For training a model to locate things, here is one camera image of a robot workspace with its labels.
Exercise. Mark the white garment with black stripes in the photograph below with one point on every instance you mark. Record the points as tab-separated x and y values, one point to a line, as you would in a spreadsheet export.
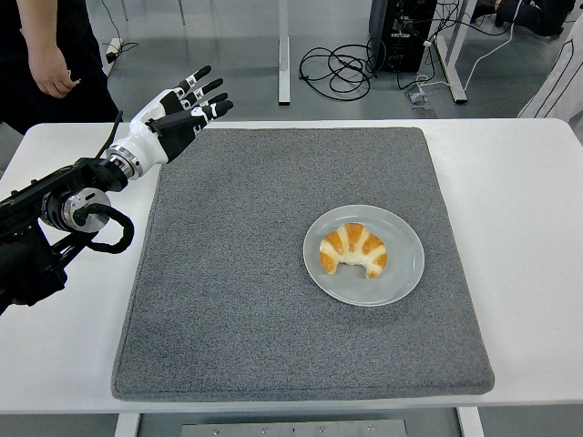
560	77

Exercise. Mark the pale blue round plate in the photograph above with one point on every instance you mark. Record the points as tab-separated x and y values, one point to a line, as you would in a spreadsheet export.
401	282

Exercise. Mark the white power strip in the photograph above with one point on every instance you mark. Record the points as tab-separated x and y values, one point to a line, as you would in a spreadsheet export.
114	47

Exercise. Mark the person's forearm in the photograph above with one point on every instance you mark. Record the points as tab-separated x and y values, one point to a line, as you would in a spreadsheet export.
38	23

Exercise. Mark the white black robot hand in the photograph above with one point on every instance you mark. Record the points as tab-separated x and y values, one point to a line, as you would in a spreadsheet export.
141	141

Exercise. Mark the grey metal plate with screws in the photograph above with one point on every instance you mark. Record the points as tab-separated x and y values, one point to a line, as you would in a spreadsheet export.
291	429

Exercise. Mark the black computer tower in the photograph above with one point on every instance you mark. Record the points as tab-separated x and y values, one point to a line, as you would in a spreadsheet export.
401	41

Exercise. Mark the person's hand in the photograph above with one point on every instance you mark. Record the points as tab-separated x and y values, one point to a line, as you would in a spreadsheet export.
52	75

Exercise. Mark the white table leg with foot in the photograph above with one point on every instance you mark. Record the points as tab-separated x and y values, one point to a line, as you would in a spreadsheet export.
453	73

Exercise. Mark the grey fabric mat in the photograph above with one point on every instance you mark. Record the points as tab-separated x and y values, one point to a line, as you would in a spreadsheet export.
228	296

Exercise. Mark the small grey floor adapter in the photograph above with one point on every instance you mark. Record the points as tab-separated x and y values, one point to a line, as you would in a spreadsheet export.
416	98

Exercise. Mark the person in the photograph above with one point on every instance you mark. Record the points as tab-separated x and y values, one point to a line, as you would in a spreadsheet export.
86	91

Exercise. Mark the white straight table leg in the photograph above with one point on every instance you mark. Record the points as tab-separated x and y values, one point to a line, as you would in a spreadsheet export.
284	54

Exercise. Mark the golden croissant bread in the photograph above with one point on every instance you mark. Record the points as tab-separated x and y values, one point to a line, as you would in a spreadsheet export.
350	241

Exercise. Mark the person's legs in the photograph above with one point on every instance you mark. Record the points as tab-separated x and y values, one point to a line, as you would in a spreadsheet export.
537	18

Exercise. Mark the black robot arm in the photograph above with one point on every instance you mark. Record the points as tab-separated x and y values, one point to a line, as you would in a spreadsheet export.
23	268

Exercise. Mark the white table support leg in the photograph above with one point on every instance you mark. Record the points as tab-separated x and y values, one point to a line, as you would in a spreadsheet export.
126	425
471	423

